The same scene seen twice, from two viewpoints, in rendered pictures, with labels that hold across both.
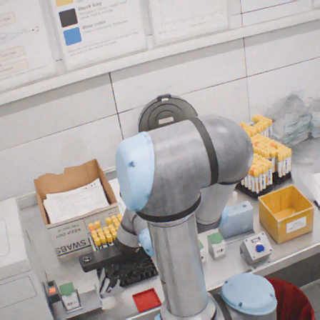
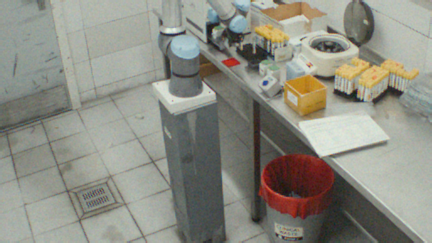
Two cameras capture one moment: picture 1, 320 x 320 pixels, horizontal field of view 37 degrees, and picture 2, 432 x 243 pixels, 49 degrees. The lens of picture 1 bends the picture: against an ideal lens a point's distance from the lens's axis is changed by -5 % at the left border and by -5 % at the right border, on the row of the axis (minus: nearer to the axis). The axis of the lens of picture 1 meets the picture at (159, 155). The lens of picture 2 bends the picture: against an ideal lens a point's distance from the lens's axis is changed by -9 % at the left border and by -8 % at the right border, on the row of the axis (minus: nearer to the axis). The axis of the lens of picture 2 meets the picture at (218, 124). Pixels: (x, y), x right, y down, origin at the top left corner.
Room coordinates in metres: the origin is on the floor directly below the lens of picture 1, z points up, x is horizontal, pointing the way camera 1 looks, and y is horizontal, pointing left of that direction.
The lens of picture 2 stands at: (0.46, -2.04, 2.01)
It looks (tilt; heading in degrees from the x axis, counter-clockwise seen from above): 34 degrees down; 79
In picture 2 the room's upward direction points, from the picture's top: 4 degrees counter-clockwise
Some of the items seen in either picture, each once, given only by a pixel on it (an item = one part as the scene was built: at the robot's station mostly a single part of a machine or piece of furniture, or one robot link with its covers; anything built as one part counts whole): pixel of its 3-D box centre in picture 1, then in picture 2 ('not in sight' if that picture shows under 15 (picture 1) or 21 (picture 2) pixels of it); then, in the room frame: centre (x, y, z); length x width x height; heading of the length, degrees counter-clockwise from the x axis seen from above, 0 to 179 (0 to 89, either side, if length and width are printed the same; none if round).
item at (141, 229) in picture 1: (160, 231); (223, 13); (0.90, 0.03, 1.17); 0.11 x 0.11 x 0.08; 14
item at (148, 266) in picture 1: (123, 261); (251, 45); (1.06, 0.16, 0.93); 0.17 x 0.09 x 0.11; 104
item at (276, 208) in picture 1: (286, 213); (305, 94); (1.14, -0.36, 0.93); 0.13 x 0.13 x 0.10; 14
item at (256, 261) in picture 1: (253, 245); (273, 84); (1.05, -0.23, 0.92); 0.13 x 0.07 x 0.08; 15
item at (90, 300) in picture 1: (65, 306); (216, 36); (0.92, 0.33, 0.92); 0.21 x 0.07 x 0.05; 105
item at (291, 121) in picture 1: (285, 115); (429, 87); (1.67, -0.52, 0.97); 0.26 x 0.17 x 0.19; 119
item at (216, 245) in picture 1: (216, 246); (273, 73); (1.08, -0.12, 0.91); 0.05 x 0.04 x 0.07; 15
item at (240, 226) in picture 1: (236, 221); (295, 76); (1.16, -0.20, 0.92); 0.10 x 0.07 x 0.10; 100
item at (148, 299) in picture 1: (146, 299); (230, 62); (0.94, 0.10, 0.88); 0.07 x 0.07 x 0.01; 15
